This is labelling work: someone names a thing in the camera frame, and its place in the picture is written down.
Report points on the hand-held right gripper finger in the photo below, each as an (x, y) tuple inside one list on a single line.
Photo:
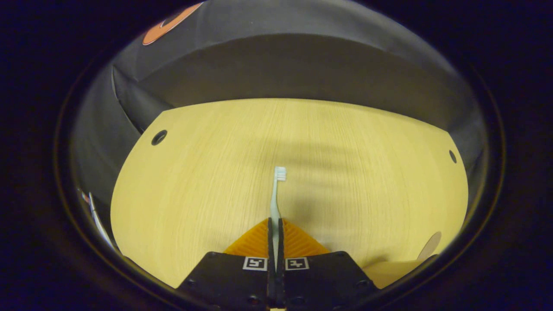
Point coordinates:
[(270, 242), (280, 242)]

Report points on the pale green toothbrush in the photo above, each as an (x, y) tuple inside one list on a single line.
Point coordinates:
[(274, 203)]

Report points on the round brown coaster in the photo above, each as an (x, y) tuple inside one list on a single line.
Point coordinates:
[(430, 246)]

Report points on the wooden desktop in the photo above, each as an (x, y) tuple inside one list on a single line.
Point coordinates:
[(216, 172)]

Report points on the black backdrop cloth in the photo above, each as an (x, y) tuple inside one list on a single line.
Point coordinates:
[(281, 65)]

